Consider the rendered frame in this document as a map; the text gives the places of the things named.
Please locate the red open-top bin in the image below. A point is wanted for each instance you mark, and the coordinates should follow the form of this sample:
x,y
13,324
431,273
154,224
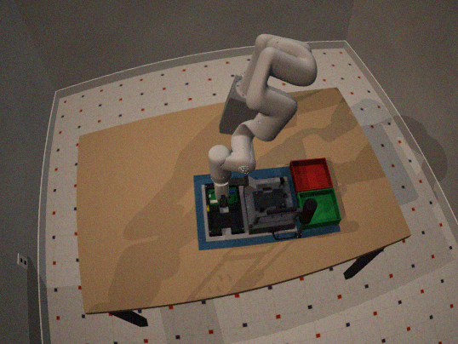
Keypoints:
x,y
310,173

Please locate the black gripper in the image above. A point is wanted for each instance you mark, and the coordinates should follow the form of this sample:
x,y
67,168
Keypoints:
x,y
222,192

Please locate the green bin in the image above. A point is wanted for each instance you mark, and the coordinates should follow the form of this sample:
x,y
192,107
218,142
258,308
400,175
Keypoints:
x,y
326,210

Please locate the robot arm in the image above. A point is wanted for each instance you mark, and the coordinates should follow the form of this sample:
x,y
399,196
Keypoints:
x,y
275,107

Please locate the green circuit board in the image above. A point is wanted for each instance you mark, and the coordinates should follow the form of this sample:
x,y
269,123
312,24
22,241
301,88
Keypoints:
x,y
232,196

